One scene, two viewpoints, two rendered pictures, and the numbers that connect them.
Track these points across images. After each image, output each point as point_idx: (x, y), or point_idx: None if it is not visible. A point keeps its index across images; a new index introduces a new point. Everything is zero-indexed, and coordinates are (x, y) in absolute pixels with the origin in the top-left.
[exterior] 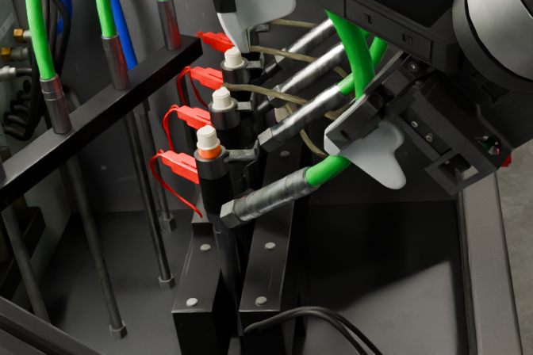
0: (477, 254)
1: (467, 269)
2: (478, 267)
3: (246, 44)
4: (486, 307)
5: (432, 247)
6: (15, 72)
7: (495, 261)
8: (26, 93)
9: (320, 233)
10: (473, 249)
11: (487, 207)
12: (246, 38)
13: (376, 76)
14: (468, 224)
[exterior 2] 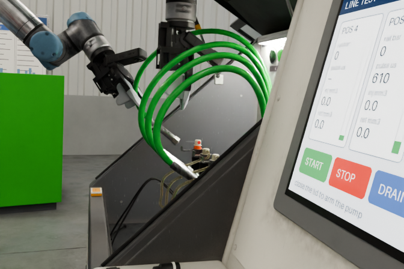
0: (102, 224)
1: (107, 222)
2: (102, 222)
3: (180, 105)
4: (100, 215)
5: None
6: None
7: (95, 223)
8: None
9: None
10: (104, 226)
11: (96, 236)
12: (180, 104)
13: (130, 77)
14: (106, 232)
